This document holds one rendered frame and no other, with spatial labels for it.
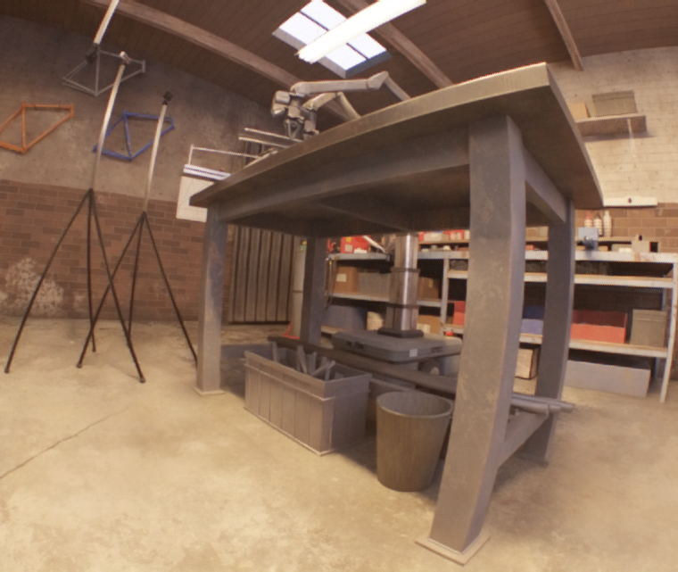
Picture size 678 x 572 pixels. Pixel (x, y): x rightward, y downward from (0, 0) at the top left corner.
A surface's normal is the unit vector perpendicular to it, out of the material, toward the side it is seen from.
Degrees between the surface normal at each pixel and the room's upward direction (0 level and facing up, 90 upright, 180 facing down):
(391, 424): 96
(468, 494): 90
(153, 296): 90
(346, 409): 90
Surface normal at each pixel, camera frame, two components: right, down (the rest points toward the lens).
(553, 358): -0.73, -0.05
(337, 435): 0.68, 0.04
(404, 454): -0.34, 0.07
